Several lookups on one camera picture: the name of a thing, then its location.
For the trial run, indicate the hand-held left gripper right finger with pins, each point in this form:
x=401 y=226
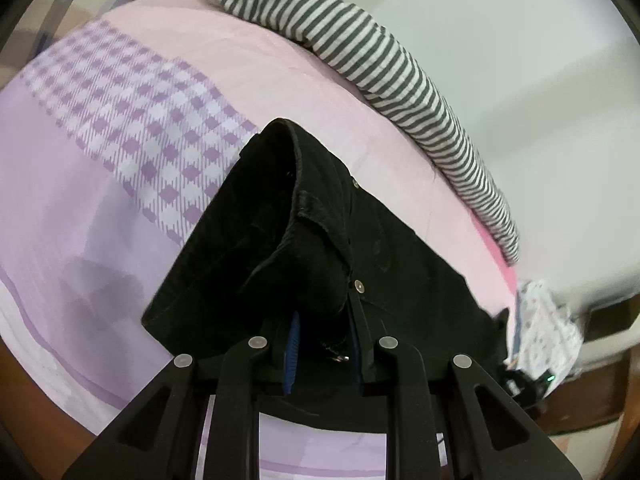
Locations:
x=356 y=362

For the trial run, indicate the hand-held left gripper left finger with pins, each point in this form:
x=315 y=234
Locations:
x=291 y=355

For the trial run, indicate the black pants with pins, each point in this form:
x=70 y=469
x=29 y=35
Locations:
x=260 y=220

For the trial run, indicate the white floral quilt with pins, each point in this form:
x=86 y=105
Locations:
x=542 y=325

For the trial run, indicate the dark wooden furniture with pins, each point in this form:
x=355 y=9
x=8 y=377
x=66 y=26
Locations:
x=605 y=390

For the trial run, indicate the pink purple checked bedsheet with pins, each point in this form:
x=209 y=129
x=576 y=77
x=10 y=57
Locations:
x=125 y=200

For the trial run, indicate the wooden bed frame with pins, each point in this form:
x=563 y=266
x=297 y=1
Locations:
x=30 y=400

